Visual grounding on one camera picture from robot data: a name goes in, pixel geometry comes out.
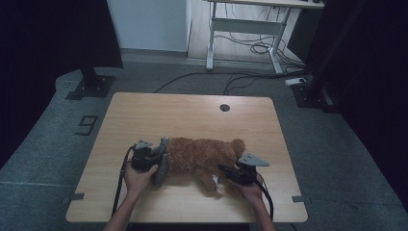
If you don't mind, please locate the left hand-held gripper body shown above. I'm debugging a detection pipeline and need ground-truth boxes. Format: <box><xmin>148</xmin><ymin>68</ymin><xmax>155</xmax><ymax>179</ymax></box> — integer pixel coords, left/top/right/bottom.
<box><xmin>130</xmin><ymin>139</ymin><xmax>161</xmax><ymax>173</ymax></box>

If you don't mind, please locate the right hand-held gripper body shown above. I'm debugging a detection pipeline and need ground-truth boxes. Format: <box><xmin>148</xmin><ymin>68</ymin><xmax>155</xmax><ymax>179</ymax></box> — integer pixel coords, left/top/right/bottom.
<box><xmin>225</xmin><ymin>153</ymin><xmax>270</xmax><ymax>187</ymax></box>

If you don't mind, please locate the brown teddy bear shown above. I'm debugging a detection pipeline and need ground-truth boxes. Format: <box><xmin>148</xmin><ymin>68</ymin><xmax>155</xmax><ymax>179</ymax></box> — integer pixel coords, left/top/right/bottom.
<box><xmin>166</xmin><ymin>137</ymin><xmax>246</xmax><ymax>195</ymax></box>

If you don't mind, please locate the person's right hand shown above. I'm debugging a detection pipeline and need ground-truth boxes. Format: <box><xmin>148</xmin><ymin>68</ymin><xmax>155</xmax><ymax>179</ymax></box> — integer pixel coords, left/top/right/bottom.
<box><xmin>229</xmin><ymin>179</ymin><xmax>265</xmax><ymax>207</ymax></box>

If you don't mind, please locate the person's left hand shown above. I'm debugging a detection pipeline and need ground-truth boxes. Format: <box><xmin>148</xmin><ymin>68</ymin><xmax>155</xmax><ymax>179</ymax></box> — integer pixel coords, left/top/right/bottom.
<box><xmin>123</xmin><ymin>163</ymin><xmax>159</xmax><ymax>199</ymax></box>

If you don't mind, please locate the grey tape piece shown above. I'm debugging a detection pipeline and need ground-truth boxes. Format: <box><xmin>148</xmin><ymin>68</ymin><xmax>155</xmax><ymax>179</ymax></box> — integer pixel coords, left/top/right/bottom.
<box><xmin>62</xmin><ymin>192</ymin><xmax>86</xmax><ymax>205</ymax></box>
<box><xmin>292</xmin><ymin>194</ymin><xmax>312</xmax><ymax>205</ymax></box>

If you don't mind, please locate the black stand base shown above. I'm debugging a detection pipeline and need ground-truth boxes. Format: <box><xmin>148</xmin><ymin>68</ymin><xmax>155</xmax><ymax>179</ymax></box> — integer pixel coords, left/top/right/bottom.
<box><xmin>65</xmin><ymin>66</ymin><xmax>116</xmax><ymax>101</ymax></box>
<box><xmin>292</xmin><ymin>80</ymin><xmax>338</xmax><ymax>114</ymax></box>

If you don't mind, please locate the white power strip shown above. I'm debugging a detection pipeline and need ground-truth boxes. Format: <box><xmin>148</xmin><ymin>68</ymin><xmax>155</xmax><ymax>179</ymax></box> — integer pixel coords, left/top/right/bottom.
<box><xmin>284</xmin><ymin>76</ymin><xmax>307</xmax><ymax>87</ymax></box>

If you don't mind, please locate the dark curtain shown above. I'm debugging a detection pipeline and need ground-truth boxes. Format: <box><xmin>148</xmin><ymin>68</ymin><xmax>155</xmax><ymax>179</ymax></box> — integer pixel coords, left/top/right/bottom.
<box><xmin>304</xmin><ymin>0</ymin><xmax>408</xmax><ymax>206</ymax></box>
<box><xmin>0</xmin><ymin>0</ymin><xmax>124</xmax><ymax>167</ymax></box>

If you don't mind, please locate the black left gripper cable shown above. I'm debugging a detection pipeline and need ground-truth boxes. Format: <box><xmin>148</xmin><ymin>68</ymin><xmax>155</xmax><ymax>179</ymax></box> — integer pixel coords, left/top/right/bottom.
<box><xmin>111</xmin><ymin>144</ymin><xmax>138</xmax><ymax>217</ymax></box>

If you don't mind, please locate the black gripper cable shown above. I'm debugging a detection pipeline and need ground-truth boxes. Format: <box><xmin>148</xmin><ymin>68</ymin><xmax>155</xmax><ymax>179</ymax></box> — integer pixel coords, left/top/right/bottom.
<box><xmin>254</xmin><ymin>172</ymin><xmax>274</xmax><ymax>221</ymax></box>
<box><xmin>111</xmin><ymin>144</ymin><xmax>138</xmax><ymax>217</ymax></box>

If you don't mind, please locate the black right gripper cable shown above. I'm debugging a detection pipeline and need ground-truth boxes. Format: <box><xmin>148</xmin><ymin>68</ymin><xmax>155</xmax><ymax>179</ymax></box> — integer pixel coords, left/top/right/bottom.
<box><xmin>254</xmin><ymin>172</ymin><xmax>274</xmax><ymax>221</ymax></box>

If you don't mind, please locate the long black floor cable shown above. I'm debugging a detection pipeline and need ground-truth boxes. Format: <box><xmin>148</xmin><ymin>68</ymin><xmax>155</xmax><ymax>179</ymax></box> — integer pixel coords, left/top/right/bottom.
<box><xmin>153</xmin><ymin>70</ymin><xmax>306</xmax><ymax>94</ymax></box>

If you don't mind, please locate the tangle of black cables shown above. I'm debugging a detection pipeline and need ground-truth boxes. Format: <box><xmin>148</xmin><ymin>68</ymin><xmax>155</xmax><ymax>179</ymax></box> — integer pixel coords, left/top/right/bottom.
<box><xmin>215</xmin><ymin>3</ymin><xmax>306</xmax><ymax>70</ymax></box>

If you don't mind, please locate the white desk frame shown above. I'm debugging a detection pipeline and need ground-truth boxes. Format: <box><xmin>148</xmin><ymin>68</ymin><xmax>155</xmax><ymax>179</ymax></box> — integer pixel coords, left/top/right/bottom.
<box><xmin>205</xmin><ymin>0</ymin><xmax>325</xmax><ymax>75</ymax></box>

